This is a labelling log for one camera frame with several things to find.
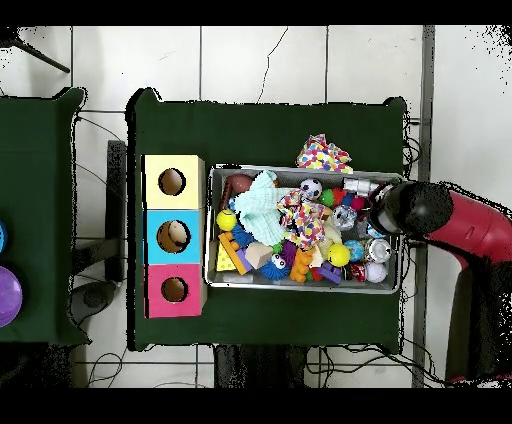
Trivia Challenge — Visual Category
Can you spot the mint green waffle cloth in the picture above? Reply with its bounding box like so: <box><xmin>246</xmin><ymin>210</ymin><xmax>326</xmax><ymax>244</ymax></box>
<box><xmin>233</xmin><ymin>170</ymin><xmax>295</xmax><ymax>247</ymax></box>

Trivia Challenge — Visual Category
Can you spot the colourful polka dot cloth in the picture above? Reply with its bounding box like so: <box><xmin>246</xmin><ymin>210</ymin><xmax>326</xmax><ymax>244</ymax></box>
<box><xmin>295</xmin><ymin>133</ymin><xmax>355</xmax><ymax>174</ymax></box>
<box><xmin>276</xmin><ymin>189</ymin><xmax>327</xmax><ymax>250</ymax></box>

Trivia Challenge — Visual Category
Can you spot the wooden box with three holes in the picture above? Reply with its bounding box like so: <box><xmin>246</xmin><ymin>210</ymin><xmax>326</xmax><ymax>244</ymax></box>
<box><xmin>141</xmin><ymin>154</ymin><xmax>207</xmax><ymax>319</ymax></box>

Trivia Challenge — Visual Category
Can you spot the small brown football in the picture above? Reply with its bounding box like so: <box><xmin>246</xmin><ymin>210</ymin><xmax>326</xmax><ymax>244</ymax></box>
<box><xmin>229</xmin><ymin>173</ymin><xmax>255</xmax><ymax>197</ymax></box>

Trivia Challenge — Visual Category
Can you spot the plain wooden block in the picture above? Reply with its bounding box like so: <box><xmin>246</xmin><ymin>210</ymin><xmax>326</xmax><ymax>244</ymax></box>
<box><xmin>243</xmin><ymin>240</ymin><xmax>274</xmax><ymax>270</ymax></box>

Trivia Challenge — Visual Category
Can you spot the small soccer ball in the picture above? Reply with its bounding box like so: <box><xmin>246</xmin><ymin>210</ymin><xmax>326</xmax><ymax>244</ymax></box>
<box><xmin>299</xmin><ymin>177</ymin><xmax>323</xmax><ymax>200</ymax></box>

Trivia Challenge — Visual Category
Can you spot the dark green tablecloth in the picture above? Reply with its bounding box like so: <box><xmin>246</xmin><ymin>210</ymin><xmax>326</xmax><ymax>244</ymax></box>
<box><xmin>125</xmin><ymin>87</ymin><xmax>409</xmax><ymax>353</ymax></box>
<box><xmin>0</xmin><ymin>87</ymin><xmax>91</xmax><ymax>347</ymax></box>

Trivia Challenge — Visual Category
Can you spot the silver toy robot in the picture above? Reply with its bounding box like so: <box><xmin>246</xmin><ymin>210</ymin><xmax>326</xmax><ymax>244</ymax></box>
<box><xmin>342</xmin><ymin>177</ymin><xmax>379</xmax><ymax>197</ymax></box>

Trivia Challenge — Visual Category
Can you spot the blue patterned ball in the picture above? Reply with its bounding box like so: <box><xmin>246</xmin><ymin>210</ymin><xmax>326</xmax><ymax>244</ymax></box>
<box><xmin>343</xmin><ymin>238</ymin><xmax>366</xmax><ymax>263</ymax></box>

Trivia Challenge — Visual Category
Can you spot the white toy baseball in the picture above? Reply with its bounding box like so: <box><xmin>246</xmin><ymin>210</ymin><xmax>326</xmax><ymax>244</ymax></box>
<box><xmin>364</xmin><ymin>261</ymin><xmax>388</xmax><ymax>284</ymax></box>

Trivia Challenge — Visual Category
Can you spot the purple plastic bowl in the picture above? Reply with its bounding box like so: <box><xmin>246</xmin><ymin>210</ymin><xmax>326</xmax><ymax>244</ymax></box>
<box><xmin>0</xmin><ymin>265</ymin><xmax>23</xmax><ymax>329</ymax></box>

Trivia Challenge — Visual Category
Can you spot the black tripod leg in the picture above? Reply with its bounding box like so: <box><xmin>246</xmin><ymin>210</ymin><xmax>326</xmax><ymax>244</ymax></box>
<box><xmin>0</xmin><ymin>27</ymin><xmax>71</xmax><ymax>74</ymax></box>

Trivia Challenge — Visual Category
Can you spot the shallow wire mesh bin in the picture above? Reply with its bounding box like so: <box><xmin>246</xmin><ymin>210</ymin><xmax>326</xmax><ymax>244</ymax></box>
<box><xmin>202</xmin><ymin>163</ymin><xmax>403</xmax><ymax>295</ymax></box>

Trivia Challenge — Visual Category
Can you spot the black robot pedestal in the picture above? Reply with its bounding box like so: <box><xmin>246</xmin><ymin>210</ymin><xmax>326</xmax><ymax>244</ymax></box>
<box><xmin>213</xmin><ymin>344</ymin><xmax>309</xmax><ymax>389</ymax></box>

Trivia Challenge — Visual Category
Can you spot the grey floor cable cover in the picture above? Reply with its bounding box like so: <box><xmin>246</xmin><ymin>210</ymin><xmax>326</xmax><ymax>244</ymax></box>
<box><xmin>411</xmin><ymin>25</ymin><xmax>437</xmax><ymax>388</ymax></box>

